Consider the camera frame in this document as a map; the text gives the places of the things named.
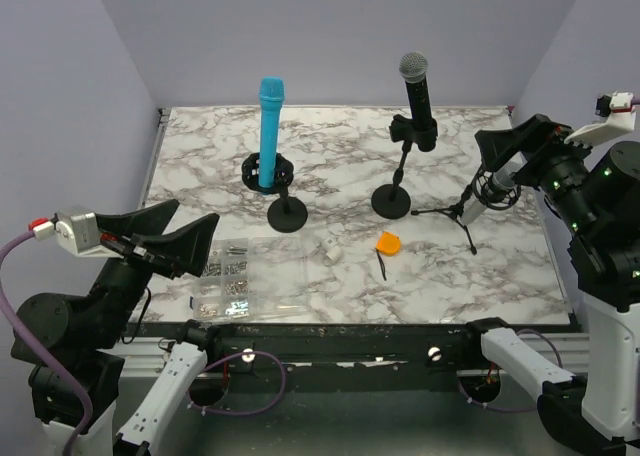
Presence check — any silver microphone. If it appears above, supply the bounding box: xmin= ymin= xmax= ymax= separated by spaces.
xmin=460 ymin=163 xmax=521 ymax=226

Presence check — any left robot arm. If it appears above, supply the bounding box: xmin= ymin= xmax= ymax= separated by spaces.
xmin=3 ymin=199 xmax=222 ymax=455

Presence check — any black front mounting rail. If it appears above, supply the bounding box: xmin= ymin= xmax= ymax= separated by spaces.
xmin=113 ymin=323 xmax=589 ymax=393

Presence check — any black handheld microphone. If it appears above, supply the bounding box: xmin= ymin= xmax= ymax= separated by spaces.
xmin=399 ymin=52 xmax=438 ymax=152

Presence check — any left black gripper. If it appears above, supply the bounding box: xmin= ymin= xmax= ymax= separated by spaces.
xmin=91 ymin=197 xmax=219 ymax=346

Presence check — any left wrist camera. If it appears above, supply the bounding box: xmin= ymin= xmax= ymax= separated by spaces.
xmin=28 ymin=209 xmax=111 ymax=258

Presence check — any black clip mic stand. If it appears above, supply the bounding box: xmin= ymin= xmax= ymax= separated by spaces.
xmin=371 ymin=115 xmax=438 ymax=220

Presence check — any clear screw organizer box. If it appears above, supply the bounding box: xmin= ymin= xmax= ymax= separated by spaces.
xmin=190 ymin=236 xmax=309 ymax=322

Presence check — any blue microphone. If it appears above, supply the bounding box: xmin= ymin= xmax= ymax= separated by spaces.
xmin=258 ymin=77 xmax=285 ymax=188

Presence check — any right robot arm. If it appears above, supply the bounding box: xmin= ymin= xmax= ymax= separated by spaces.
xmin=459 ymin=110 xmax=639 ymax=455

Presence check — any black shock mount stand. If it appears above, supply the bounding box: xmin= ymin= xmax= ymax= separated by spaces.
xmin=241 ymin=153 xmax=308 ymax=234

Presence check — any orange tape measure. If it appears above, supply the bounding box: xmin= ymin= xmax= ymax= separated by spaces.
xmin=375 ymin=232 xmax=402 ymax=281

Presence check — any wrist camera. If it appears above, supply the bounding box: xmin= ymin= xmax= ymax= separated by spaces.
xmin=28 ymin=209 xmax=111 ymax=258
xmin=564 ymin=91 xmax=639 ymax=148

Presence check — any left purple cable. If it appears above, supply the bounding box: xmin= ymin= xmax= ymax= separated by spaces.
xmin=0 ymin=231 xmax=95 ymax=456

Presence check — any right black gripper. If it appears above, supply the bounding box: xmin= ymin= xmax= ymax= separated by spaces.
xmin=476 ymin=109 xmax=603 ymax=232

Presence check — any black tripod shock mount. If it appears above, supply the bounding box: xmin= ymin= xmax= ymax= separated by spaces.
xmin=411 ymin=163 xmax=522 ymax=255

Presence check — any white plastic fitting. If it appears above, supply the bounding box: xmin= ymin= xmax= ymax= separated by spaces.
xmin=320 ymin=237 xmax=343 ymax=265

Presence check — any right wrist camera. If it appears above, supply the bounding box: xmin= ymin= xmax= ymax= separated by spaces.
xmin=564 ymin=91 xmax=639 ymax=148

